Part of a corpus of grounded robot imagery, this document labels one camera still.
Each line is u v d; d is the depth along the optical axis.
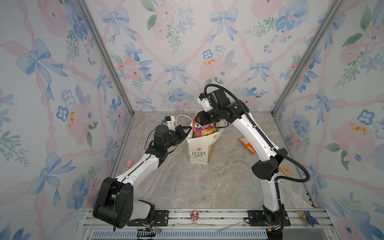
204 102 0.70
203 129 0.80
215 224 0.73
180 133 0.71
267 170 0.57
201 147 0.81
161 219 0.74
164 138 0.62
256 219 0.73
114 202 0.40
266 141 0.51
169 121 0.75
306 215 0.73
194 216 0.71
